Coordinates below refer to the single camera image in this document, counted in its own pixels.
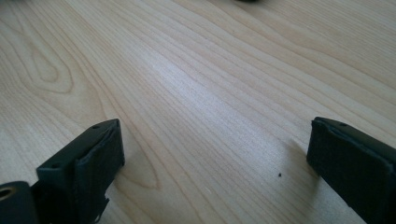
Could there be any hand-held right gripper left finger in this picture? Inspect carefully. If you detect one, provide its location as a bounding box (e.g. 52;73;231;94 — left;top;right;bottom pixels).
31;118;126;224

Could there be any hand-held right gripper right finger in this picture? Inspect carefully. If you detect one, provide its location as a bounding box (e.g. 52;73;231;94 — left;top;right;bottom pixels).
305;116;396;224

